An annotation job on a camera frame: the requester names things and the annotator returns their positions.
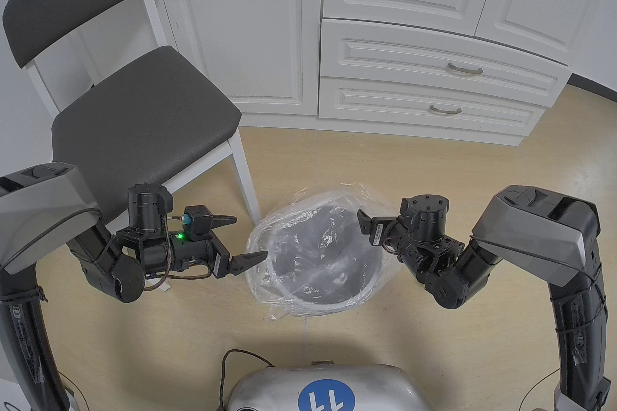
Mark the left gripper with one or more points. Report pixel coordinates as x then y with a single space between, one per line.
197 255

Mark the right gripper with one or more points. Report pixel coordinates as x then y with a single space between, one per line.
393 233

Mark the clear plastic bag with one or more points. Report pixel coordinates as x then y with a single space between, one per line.
270 264

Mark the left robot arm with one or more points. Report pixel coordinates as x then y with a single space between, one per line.
43 216

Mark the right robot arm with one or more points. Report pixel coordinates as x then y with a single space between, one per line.
530 226

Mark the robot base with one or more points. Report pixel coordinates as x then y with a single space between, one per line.
328 385

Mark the white trash bin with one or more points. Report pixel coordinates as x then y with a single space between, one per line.
318 298

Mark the white chair grey cushions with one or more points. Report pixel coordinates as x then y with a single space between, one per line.
135 120

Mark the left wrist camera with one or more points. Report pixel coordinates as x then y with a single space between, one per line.
198 223

